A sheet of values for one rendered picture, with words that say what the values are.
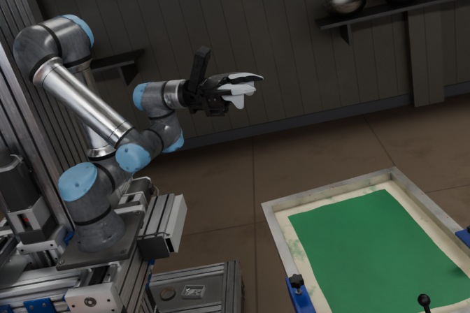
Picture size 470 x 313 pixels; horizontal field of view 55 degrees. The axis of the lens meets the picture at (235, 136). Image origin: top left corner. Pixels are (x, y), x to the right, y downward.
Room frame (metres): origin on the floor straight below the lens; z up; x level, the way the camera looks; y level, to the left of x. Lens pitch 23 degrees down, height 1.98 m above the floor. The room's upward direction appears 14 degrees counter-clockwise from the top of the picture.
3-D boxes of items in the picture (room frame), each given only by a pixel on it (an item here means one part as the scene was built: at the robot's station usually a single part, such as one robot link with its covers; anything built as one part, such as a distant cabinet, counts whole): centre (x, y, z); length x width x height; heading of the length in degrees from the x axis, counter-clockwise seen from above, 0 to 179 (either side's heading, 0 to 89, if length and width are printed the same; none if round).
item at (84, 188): (1.20, 0.47, 1.42); 0.13 x 0.12 x 0.14; 149
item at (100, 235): (1.19, 0.47, 1.31); 0.15 x 0.15 x 0.10
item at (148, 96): (1.17, 0.18, 1.65); 0.11 x 0.08 x 0.09; 59
